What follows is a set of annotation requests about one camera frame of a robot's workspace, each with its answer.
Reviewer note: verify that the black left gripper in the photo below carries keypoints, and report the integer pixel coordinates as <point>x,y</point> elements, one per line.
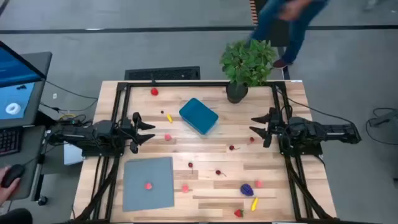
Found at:
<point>129,133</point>

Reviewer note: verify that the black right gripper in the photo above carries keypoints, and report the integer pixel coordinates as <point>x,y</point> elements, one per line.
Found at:
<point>275,127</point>

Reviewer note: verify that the dark red toy cherry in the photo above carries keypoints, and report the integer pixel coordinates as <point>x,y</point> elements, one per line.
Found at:
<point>231,147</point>
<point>190,165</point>
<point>252,139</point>
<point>218,172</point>

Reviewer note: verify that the grey cloth mat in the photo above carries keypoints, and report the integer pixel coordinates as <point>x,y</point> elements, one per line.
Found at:
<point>140,174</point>

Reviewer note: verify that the red toy tomato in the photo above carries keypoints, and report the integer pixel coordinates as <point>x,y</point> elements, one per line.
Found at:
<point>154,91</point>

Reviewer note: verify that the purple toy grapes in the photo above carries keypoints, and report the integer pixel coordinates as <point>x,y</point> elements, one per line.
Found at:
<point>246,189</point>

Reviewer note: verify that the large yellow toy banana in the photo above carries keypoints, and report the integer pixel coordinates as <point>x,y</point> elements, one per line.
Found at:
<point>254,204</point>

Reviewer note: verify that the red toy strawberry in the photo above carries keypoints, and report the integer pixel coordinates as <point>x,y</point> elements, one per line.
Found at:
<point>238,213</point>

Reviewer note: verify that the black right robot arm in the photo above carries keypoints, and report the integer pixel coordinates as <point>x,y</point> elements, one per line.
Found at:
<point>311,130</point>

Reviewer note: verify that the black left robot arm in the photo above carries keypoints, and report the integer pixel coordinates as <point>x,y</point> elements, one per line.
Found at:
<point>99,133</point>

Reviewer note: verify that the blue tupperware container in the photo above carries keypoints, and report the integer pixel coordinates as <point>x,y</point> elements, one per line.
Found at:
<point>199,115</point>

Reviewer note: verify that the black rubber floor mat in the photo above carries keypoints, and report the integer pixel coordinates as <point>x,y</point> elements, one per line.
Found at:
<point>162,73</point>

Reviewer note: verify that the green potted plant black pot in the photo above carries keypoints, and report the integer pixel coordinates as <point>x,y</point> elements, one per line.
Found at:
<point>245,62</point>

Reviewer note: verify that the white box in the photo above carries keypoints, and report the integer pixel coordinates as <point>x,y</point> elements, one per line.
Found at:
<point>71,155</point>

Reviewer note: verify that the person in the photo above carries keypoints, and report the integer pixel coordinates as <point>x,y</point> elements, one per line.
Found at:
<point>295,31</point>
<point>15,217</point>

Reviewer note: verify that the grey computer desk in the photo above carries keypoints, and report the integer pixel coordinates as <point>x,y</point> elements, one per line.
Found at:
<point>31,174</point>

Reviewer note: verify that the grey equipment stand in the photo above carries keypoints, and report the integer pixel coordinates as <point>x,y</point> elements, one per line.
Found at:
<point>387,118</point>

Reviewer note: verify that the computer monitor blue screen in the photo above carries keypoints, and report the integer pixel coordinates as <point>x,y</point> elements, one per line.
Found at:
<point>15,99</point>

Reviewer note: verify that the black keyboard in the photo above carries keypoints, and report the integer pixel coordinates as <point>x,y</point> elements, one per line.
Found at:
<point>9,141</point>

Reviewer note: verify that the black computer mouse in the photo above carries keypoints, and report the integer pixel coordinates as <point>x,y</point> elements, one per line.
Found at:
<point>14,174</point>

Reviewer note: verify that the person's hand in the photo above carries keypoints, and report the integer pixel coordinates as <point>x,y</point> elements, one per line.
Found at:
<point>6,193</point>

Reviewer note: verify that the black aluminium table frame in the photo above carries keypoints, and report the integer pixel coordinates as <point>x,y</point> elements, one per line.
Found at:
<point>186,84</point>

